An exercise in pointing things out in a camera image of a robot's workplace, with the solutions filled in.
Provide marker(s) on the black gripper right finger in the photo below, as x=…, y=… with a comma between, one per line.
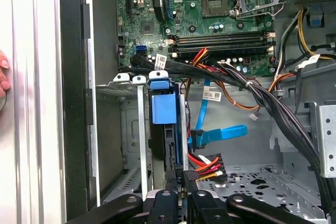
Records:
x=204, y=208

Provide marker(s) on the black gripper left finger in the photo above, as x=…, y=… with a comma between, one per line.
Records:
x=165, y=208

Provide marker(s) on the hard disk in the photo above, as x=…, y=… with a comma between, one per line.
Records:
x=164, y=108

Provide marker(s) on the silver disk bay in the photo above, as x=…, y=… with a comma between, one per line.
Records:
x=131, y=129

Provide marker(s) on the black RAM slot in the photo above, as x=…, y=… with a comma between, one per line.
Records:
x=223, y=51
x=223, y=40
x=223, y=35
x=223, y=46

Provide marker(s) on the person's hand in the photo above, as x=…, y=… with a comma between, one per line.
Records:
x=3, y=77

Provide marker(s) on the black PC case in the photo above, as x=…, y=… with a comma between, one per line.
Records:
x=74, y=103

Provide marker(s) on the silver drive cage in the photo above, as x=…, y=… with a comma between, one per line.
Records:
x=326, y=140

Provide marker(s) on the green motherboard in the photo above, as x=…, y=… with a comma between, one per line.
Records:
x=183, y=24

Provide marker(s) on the CPU socket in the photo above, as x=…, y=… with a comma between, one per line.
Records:
x=214, y=3

